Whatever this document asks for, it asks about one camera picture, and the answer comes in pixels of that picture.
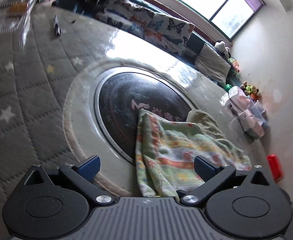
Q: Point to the white plush toy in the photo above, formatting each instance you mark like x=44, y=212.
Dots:
x=221, y=47

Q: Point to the front pink tissue pack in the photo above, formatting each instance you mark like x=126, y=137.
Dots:
x=251, y=125

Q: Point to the clear plastic storage bin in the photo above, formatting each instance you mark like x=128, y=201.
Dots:
x=259, y=112

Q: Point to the black pen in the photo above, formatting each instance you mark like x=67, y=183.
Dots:
x=57, y=29

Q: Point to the small plush toys group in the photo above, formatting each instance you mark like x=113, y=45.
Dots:
x=252, y=91

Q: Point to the flat butterfly pillow stack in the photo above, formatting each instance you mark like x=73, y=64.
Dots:
x=126, y=15

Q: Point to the red plastic stool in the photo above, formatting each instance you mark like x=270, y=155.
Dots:
x=275, y=167

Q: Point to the grey quilted star table mat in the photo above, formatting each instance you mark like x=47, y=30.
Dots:
x=42, y=122

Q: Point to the rear pink tissue pack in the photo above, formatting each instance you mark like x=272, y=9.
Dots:
x=239, y=98

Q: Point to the clear plastic box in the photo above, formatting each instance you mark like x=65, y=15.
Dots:
x=15, y=18

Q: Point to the blue sofa bench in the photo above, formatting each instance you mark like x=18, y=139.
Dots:
x=193, y=48

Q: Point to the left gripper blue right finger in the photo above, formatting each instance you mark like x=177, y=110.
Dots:
x=216, y=178

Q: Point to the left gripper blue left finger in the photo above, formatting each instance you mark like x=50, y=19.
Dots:
x=79, y=178

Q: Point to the grey plain cushion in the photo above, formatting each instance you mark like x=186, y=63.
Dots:
x=212, y=65

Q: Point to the large butterfly pillow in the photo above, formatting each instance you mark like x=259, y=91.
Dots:
x=169, y=33

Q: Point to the patterned green children's jacket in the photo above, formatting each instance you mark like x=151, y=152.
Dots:
x=166, y=150

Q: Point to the green plastic bowl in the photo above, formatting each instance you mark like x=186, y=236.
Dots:
x=227, y=87

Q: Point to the round black induction cooktop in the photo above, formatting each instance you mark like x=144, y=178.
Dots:
x=120, y=94

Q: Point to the pink tissue pack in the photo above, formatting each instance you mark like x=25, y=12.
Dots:
x=239, y=98
x=251, y=125

